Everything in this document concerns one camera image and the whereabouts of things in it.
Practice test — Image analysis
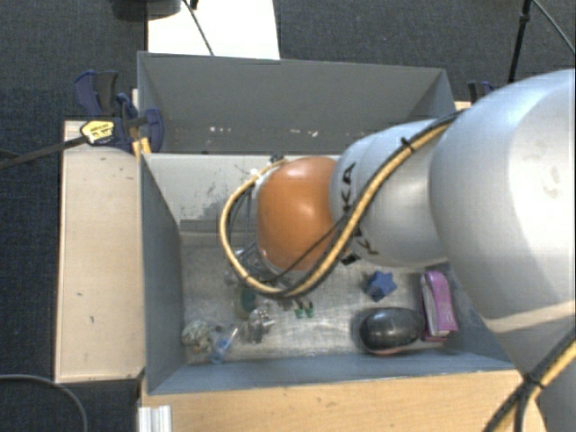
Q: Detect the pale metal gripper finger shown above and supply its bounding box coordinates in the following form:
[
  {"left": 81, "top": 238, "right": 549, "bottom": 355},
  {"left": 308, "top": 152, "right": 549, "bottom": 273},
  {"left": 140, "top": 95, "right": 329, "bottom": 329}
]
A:
[
  {"left": 245, "top": 307, "right": 277, "bottom": 345},
  {"left": 232, "top": 283, "right": 259, "bottom": 320}
]

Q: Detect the pale wood board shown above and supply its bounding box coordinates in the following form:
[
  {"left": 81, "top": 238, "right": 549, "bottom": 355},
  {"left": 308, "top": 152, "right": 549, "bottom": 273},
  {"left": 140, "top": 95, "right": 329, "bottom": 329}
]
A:
[{"left": 53, "top": 119, "right": 146, "bottom": 384}]

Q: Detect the blue star block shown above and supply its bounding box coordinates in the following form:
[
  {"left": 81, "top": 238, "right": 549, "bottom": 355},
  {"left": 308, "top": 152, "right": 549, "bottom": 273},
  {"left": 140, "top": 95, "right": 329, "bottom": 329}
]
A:
[{"left": 362, "top": 270, "right": 399, "bottom": 303}]

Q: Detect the clear blue plastic piece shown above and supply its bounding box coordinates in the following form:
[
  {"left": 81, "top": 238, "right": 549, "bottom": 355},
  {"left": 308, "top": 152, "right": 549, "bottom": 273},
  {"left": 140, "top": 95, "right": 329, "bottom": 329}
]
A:
[{"left": 208, "top": 326, "right": 240, "bottom": 365}]

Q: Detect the grey metal bin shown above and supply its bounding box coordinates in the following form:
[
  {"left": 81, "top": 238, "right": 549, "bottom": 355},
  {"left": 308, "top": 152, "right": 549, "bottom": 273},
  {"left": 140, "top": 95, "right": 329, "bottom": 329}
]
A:
[{"left": 136, "top": 50, "right": 518, "bottom": 396}]

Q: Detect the black oval ball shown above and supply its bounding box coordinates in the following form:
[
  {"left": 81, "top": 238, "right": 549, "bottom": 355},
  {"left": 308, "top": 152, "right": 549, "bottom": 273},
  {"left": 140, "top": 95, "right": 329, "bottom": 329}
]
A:
[{"left": 357, "top": 306, "right": 427, "bottom": 356}]

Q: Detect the mottled grey-green toy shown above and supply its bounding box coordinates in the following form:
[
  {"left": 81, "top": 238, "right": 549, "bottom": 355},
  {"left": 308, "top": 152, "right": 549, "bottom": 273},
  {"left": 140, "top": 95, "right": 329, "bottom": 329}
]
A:
[{"left": 180, "top": 318, "right": 218, "bottom": 356}]

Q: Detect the purple and pink box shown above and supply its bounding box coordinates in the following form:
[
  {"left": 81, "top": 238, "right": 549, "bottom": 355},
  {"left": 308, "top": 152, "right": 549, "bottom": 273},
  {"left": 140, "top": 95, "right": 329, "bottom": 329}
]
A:
[{"left": 418, "top": 270, "right": 461, "bottom": 343}]

